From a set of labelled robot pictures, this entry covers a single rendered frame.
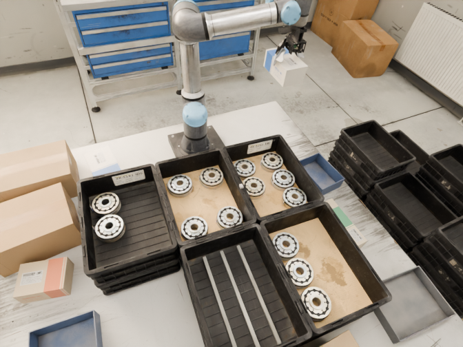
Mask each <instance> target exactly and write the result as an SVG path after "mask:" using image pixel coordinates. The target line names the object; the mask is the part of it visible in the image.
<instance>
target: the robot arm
mask: <svg viewBox="0 0 463 347"><path fill-rule="evenodd" d="M312 1H313V0H265V3H264V4H260V5H256V6H249V7H246V8H239V9H235V10H230V11H226V12H219V13H216V14H207V13H206V12H204V13H200V9H199V7H198V6H197V5H196V3H195V2H193V1H192V0H179V1H177V2H176V3H175V5H174V7H173V9H172V28H173V31H174V36H175V39H176V40H177V41H178V42H179V48H180V55H181V67H182V74H183V86H184V88H183V89H182V91H181V96H182V102H183V127H184V135H183V139H182V141H181V147H182V150H183V151H184V152H185V153H187V154H195V153H198V152H202V151H207V150H209V148H210V141H209V138H208V136H207V109H206V107H205V91H204V89H203V88H202V87H201V81H200V58H199V46H198V42H201V41H208V40H211V39H212V37H213V36H218V35H222V34H228V33H232V32H237V31H241V30H248V29H252V28H258V27H262V26H266V25H272V24H276V23H282V22H283V23H285V24H287V25H289V27H287V26H283V27H281V28H278V32H279V34H287V33H289V32H291V33H290V34H287V35H286V36H285V38H284V39H283V40H282V42H281V43H280V44H279V45H278V47H277V50H276V53H275V56H274V62H273V66H274V65H275V64H276V62H277V61H279V62H283V60H284V53H285V52H286V49H284V48H285V47H286V48H287V49H288V50H289V53H290V55H291V54H292V53H293V52H295V54H296V56H297V57H298V58H299V59H300V57H302V58H304V56H303V54H302V52H304V51H305V46H306V43H307V42H306V41H305V40H304V39H303V34H304V32H307V29H306V27H305V26H306V24H307V19H308V16H309V12H310V9H311V4H312ZM303 45H305V46H304V49H303Z"/></svg>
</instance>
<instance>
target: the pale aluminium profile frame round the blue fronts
mask: <svg viewBox="0 0 463 347"><path fill-rule="evenodd" d="M53 1H54V4H55V6H56V10H57V12H58V14H59V17H60V20H61V23H62V25H63V29H64V30H65V34H66V37H67V38H68V42H69V44H70V47H71V50H72V53H73V55H74V58H75V61H76V64H77V66H78V69H79V71H80V74H81V77H82V79H83V83H84V85H85V88H86V90H87V93H88V96H89V98H90V102H91V104H92V112H99V111H100V110H101V108H100V107H97V105H96V102H98V101H104V100H108V99H112V98H118V97H122V96H129V95H133V94H140V93H143V92H150V91H154V90H160V89H165V88H169V87H175V86H177V89H178V90H177V91H176V94H178V95H181V91H182V85H183V78H182V77H181V74H182V67H181V62H180V51H179V50H180V48H179V42H178V41H177V40H176V39H175V36H174V31H173V28H172V32H171V35H170V36H161V37H155V38H150V39H140V40H135V41H125V42H120V43H111V44H105V45H96V46H91V47H86V48H84V47H83V44H78V41H77V39H76V35H75V33H74V29H73V27H76V23H75V22H71V21H70V18H69V15H68V12H64V11H63V8H62V6H61V2H60V0H53ZM175 3H176V0H174V1H173V0H171V1H170V8H171V11H169V15H170V16H171V17H172V9H173V7H174V5H175ZM58 5H59V7H60V9H61V12H60V10H59V7H58ZM251 30H255V31H254V40H250V41H249V43H253V46H252V48H251V47H250V46H249V51H248V52H249V53H244V54H243V53H241V54H237V55H233V56H225V57H220V58H216V59H209V60H204V61H200V67H202V66H207V65H214V64H218V63H226V62H230V61H237V60H242V62H243V63H244V64H245V65H246V67H243V68H239V69H235V70H228V71H224V72H217V73H213V74H206V75H202V76H200V81H206V80H210V79H214V78H220V77H224V76H231V75H235V74H242V73H245V72H249V75H250V76H248V77H247V79H248V80H251V81H252V80H254V77H253V75H254V68H255V63H256V54H257V49H258V40H259V35H260V27H258V28H252V29H248V30H241V31H237V32H246V31H251ZM237 32H232V33H237ZM228 34H231V33H228ZM171 42H174V46H172V51H174V52H172V54H173V62H174V65H173V66H172V65H169V66H165V67H161V68H157V69H153V70H145V71H140V72H133V73H129V74H122V75H117V76H109V77H108V76H105V77H101V78H98V79H93V80H90V79H89V76H88V74H89V73H90V71H89V70H91V69H90V66H89V65H88V64H89V63H88V59H87V58H85V57H84V56H83V55H86V54H95V53H100V52H109V51H114V50H122V49H128V48H137V47H142V46H147V45H156V44H162V43H171ZM248 58H251V62H249V61H248V60H247V59H248ZM86 65H88V66H86ZM168 72H171V74H172V76H173V77H174V80H173V81H170V82H166V83H159V84H155V85H148V86H145V87H137V88H134V89H130V90H123V91H119V92H112V93H108V94H101V95H96V94H94V92H93V91H92V89H93V87H95V85H102V84H107V83H114V82H119V81H126V80H130V79H134V78H141V77H146V76H153V75H157V74H164V73H168Z"/></svg>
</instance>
